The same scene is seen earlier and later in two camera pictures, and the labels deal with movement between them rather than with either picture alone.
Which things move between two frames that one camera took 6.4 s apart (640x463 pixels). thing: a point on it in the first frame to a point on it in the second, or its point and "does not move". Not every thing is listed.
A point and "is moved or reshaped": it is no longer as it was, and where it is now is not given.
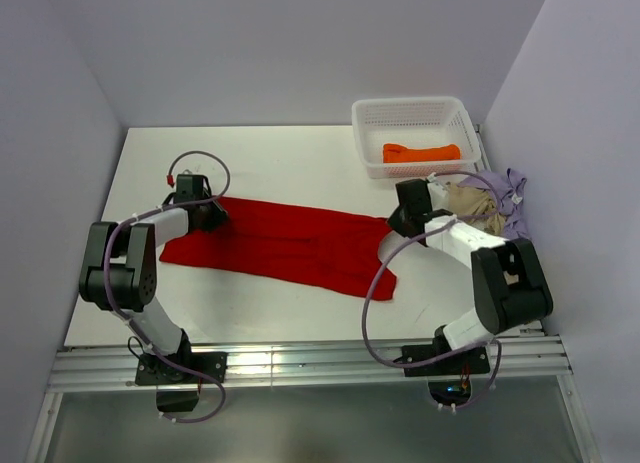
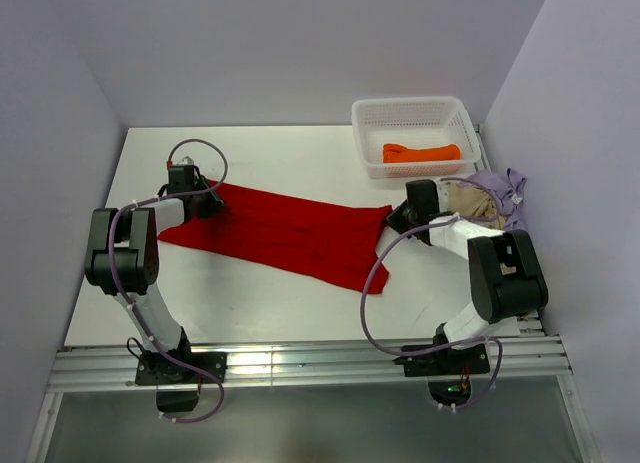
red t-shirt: x=329 y=250 is moved or reshaped
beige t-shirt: x=473 y=200 does not move
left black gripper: x=219 y=215 to x=215 y=205
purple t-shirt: x=508 y=188 does not move
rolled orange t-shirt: x=393 y=153 does not move
